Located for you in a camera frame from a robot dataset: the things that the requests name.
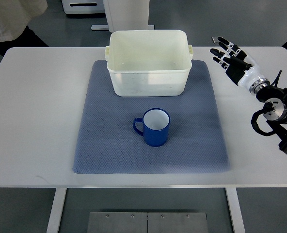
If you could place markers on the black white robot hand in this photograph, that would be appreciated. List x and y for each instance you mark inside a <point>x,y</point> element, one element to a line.
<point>239,66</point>

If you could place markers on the blue enamel mug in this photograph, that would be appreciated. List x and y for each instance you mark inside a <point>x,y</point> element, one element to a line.
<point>153,126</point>

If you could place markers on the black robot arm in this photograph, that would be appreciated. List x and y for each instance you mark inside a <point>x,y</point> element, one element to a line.
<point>274,109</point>

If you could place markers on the white plastic box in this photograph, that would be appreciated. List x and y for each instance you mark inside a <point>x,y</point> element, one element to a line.
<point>149,63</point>

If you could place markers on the metal floor socket plate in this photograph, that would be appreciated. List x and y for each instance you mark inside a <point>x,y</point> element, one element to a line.
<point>215,40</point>

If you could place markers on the white pillar on base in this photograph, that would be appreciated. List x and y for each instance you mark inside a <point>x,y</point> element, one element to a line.
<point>124,15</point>

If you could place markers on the right white table leg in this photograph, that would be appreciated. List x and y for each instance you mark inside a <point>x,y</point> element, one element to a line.
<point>235,210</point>

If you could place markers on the white table leg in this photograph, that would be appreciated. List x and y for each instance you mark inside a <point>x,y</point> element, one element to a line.
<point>235,210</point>
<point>56,210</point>

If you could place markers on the blue textured mat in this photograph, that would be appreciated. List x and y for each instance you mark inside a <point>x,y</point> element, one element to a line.
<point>108,144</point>

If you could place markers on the white cabinet with slot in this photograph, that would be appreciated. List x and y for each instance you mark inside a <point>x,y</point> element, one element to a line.
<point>75,7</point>

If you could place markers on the left white table leg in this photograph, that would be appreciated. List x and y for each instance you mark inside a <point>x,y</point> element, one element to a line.
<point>56,210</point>

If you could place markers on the person in cream coat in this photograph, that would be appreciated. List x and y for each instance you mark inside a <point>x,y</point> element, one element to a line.
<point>15,16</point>

